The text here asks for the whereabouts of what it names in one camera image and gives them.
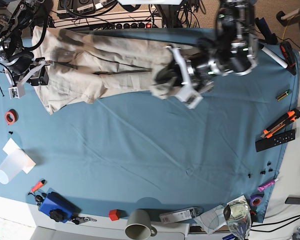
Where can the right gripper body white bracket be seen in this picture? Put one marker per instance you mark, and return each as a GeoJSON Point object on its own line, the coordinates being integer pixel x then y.
{"type": "Point", "coordinates": [24, 70]}

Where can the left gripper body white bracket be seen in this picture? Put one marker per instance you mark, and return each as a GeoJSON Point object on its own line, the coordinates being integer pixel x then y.
{"type": "Point", "coordinates": [186, 77]}

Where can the grey ceramic mug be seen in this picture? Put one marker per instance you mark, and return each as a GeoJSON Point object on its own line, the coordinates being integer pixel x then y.
{"type": "Point", "coordinates": [139, 226]}

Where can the keys with carabiner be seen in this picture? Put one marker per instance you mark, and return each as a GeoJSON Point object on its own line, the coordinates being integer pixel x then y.
{"type": "Point", "coordinates": [80, 220]}

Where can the orange marker pen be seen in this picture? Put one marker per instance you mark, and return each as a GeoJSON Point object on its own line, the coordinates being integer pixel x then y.
{"type": "Point", "coordinates": [37, 186]}

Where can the purple glue tube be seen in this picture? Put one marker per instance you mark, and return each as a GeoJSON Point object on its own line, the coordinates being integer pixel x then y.
{"type": "Point", "coordinates": [267, 185]}

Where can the orange utility knife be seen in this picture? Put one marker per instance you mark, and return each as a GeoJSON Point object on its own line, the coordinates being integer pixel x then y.
{"type": "Point", "coordinates": [283, 121]}

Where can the purple tape roll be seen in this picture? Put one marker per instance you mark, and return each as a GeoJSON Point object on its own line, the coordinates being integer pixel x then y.
{"type": "Point", "coordinates": [256, 199]}

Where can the translucent plastic cup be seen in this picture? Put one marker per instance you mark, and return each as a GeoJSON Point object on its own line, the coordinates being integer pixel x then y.
{"type": "Point", "coordinates": [8, 170]}

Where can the wine glass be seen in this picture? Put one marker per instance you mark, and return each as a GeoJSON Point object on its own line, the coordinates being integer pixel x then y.
{"type": "Point", "coordinates": [238, 219]}

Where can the blue tablecloth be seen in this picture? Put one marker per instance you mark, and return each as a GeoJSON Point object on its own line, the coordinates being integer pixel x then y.
{"type": "Point", "coordinates": [136, 151]}

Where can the white power strip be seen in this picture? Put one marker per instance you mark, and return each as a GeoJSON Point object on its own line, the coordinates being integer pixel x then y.
{"type": "Point", "coordinates": [141, 19]}

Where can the black remote control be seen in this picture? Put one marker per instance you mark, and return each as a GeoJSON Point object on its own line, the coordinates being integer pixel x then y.
{"type": "Point", "coordinates": [276, 140]}

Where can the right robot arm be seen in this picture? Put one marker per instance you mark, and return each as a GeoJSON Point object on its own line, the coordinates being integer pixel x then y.
{"type": "Point", "coordinates": [19, 15]}

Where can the red tape roll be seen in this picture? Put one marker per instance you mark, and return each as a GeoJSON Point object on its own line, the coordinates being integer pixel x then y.
{"type": "Point", "coordinates": [11, 117]}

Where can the white cylindrical tube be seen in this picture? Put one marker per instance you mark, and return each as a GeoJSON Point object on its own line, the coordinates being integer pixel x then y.
{"type": "Point", "coordinates": [274, 56]}

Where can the blue box with black knob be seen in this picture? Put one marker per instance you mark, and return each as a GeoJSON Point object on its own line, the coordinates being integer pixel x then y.
{"type": "Point", "coordinates": [58, 208]}

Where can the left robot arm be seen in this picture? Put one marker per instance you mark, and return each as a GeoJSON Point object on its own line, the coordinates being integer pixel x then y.
{"type": "Point", "coordinates": [233, 50]}

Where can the beige T-shirt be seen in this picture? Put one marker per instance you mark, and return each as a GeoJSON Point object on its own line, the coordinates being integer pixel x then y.
{"type": "Point", "coordinates": [86, 67]}

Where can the folded paper map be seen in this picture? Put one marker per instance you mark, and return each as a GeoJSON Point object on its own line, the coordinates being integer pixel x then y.
{"type": "Point", "coordinates": [213, 219]}

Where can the packaged item with barcode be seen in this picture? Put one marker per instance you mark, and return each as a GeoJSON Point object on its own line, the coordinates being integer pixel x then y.
{"type": "Point", "coordinates": [181, 215]}

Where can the red cube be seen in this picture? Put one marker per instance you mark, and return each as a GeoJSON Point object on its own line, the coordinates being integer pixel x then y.
{"type": "Point", "coordinates": [114, 214]}

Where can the white paper sheet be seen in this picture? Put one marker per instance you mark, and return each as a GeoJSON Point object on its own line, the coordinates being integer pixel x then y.
{"type": "Point", "coordinates": [18, 155]}

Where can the black orange tool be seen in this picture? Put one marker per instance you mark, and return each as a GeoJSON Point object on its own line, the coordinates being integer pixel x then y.
{"type": "Point", "coordinates": [287, 52]}

